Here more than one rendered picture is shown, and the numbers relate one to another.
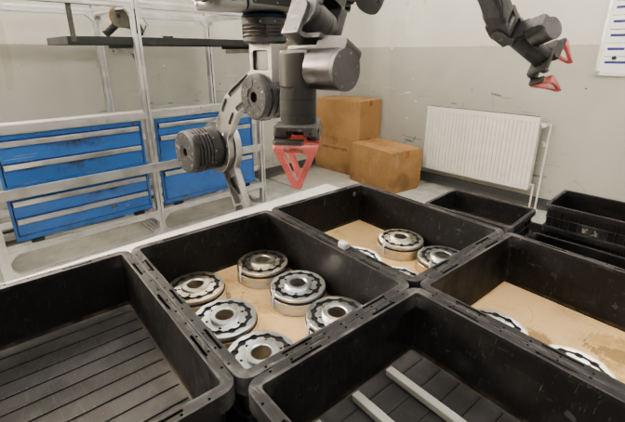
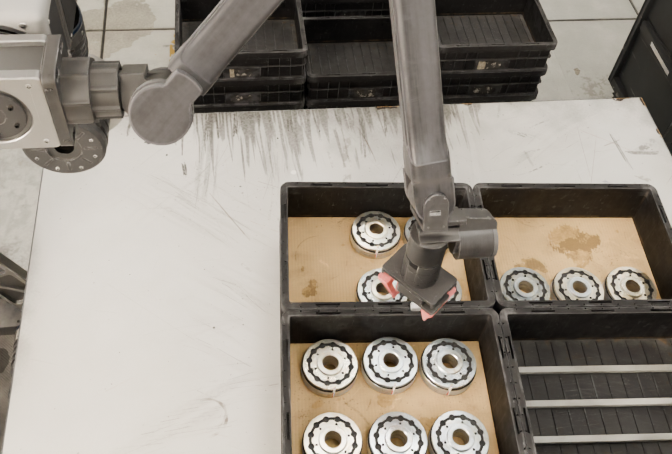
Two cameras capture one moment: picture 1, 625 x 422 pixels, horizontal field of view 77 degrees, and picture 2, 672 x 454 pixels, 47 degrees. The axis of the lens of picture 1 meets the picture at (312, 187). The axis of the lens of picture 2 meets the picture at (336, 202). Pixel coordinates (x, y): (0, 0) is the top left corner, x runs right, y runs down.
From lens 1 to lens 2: 1.17 m
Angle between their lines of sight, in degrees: 56
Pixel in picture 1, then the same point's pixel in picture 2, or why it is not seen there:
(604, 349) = (562, 244)
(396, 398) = (526, 383)
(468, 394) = (546, 345)
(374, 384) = not seen: hidden behind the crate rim
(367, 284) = (452, 324)
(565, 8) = not seen: outside the picture
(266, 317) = (396, 406)
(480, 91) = not seen: outside the picture
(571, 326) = (537, 236)
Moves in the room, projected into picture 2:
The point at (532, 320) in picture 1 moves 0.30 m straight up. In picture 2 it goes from (517, 249) to (560, 155)
